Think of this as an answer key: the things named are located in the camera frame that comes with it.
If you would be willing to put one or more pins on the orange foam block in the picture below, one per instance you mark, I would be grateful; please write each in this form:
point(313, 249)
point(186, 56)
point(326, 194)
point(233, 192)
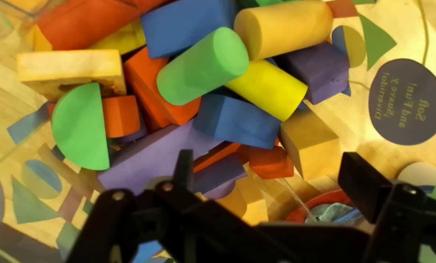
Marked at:
point(149, 93)

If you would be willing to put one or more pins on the ochre cube block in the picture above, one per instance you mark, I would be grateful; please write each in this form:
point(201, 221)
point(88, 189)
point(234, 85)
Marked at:
point(310, 141)

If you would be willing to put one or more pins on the golden yellow cylinder block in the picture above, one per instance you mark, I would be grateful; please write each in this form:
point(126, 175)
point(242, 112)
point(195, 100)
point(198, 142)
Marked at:
point(284, 27)

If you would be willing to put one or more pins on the pale yellow long block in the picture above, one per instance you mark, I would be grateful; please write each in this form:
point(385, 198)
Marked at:
point(69, 68)

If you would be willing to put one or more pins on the teal cloth towel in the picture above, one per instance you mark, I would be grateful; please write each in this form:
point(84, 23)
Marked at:
point(335, 214)

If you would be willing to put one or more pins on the bright green cylinder block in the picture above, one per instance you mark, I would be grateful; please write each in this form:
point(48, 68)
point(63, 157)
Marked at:
point(204, 66)

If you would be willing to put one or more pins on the lemon yellow cylinder block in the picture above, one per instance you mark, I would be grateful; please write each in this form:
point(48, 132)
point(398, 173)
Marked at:
point(269, 88)

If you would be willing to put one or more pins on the green half circle block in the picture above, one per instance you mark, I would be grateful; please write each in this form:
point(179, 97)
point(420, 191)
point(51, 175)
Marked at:
point(81, 126)

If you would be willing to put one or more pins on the blue rectangular foam block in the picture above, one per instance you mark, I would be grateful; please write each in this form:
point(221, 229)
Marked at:
point(186, 24)
point(234, 121)

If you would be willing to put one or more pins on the small orange rounded block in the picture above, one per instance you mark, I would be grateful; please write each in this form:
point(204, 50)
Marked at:
point(122, 116)

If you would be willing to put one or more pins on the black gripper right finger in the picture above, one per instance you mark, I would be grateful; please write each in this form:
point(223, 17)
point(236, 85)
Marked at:
point(364, 188)

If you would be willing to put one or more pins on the purple foam block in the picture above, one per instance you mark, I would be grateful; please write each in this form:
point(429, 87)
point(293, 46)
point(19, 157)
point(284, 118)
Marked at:
point(321, 71)

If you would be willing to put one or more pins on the red round plate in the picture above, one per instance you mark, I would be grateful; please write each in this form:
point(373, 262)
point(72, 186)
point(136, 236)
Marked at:
point(296, 211)

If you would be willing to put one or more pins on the indigo foam block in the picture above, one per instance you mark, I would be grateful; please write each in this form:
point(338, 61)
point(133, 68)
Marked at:
point(220, 176)

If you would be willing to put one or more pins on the small red foam block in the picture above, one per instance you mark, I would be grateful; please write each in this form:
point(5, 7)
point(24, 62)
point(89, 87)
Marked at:
point(271, 163)

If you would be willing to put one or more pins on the large lilac foam block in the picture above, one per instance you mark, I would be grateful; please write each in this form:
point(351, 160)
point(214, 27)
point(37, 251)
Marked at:
point(154, 156)

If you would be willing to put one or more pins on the yellow foam block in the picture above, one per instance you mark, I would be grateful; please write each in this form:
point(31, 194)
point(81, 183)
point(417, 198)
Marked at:
point(123, 39)

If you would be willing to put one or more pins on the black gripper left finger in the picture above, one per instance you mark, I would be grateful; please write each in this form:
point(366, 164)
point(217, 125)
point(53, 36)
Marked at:
point(183, 169)

